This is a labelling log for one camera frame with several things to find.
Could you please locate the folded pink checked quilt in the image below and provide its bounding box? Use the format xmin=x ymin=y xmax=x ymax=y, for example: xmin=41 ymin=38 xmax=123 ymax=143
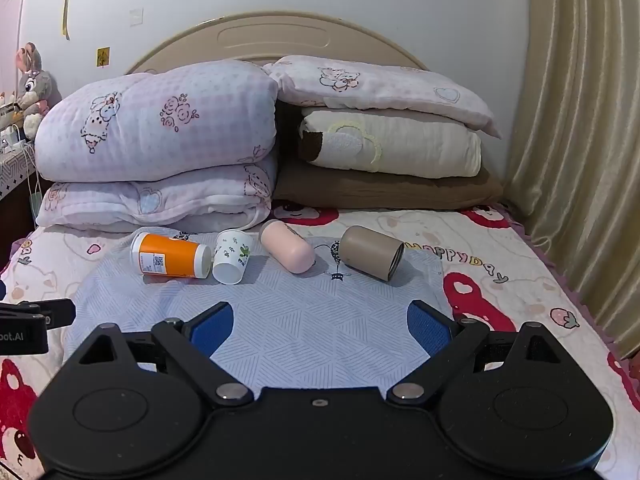
xmin=34 ymin=59 xmax=279 ymax=233

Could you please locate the white paper cup green print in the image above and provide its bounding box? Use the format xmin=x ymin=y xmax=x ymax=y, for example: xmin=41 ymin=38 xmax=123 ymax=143
xmin=212 ymin=229 xmax=252 ymax=286

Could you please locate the pink cup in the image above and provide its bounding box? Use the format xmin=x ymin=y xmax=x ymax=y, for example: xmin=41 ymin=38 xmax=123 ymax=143
xmin=259 ymin=220 xmax=316 ymax=275

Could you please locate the pink window curtain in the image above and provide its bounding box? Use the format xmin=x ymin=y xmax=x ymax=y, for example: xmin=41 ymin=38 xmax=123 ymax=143
xmin=0 ymin=0 xmax=28 ymax=106

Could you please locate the white cable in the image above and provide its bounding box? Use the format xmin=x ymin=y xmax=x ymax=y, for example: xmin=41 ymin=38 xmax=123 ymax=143
xmin=15 ymin=127 xmax=40 ymax=196

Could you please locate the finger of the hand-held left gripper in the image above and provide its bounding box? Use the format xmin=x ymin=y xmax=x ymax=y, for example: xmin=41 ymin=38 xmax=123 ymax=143
xmin=0 ymin=298 xmax=77 ymax=330

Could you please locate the beige headboard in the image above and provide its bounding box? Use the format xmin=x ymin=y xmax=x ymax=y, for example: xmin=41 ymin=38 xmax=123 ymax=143
xmin=122 ymin=10 xmax=428 ymax=78

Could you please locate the tan cup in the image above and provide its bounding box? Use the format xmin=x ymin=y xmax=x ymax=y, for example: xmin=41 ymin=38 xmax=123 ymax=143
xmin=339 ymin=225 xmax=405 ymax=282

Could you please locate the pink printed pillow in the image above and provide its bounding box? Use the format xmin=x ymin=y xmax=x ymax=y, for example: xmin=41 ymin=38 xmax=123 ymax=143
xmin=262 ymin=55 xmax=502 ymax=138

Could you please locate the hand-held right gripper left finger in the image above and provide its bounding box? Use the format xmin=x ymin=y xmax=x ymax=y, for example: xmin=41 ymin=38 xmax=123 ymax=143
xmin=62 ymin=301 xmax=256 ymax=408

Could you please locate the orange cup with white lid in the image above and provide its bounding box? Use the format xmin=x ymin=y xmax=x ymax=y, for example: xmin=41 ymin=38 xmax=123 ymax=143
xmin=131 ymin=232 xmax=213 ymax=279

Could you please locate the brown pillow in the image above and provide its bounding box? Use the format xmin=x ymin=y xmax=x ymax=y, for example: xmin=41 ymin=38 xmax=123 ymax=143
xmin=272 ymin=102 xmax=505 ymax=211

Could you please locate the grey plush rabbit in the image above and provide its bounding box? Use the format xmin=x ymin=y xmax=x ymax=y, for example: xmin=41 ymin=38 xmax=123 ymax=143
xmin=15 ymin=42 xmax=63 ymax=141

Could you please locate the grey patterned mat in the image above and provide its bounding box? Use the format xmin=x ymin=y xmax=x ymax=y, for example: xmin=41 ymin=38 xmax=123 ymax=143
xmin=62 ymin=232 xmax=456 ymax=393

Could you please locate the bedside table with lace cloth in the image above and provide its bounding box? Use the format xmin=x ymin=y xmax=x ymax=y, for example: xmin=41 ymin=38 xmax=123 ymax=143
xmin=0 ymin=140 xmax=41 ymax=201

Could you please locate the beige curtain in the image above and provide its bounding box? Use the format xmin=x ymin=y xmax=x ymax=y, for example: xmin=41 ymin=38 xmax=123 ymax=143
xmin=502 ymin=0 xmax=640 ymax=361

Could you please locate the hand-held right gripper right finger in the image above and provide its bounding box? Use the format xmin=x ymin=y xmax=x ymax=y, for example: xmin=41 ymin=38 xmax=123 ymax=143
xmin=385 ymin=300 xmax=576 ymax=408

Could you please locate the cream pillow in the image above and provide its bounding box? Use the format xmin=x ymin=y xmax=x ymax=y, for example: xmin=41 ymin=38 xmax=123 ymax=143
xmin=298 ymin=107 xmax=483 ymax=178

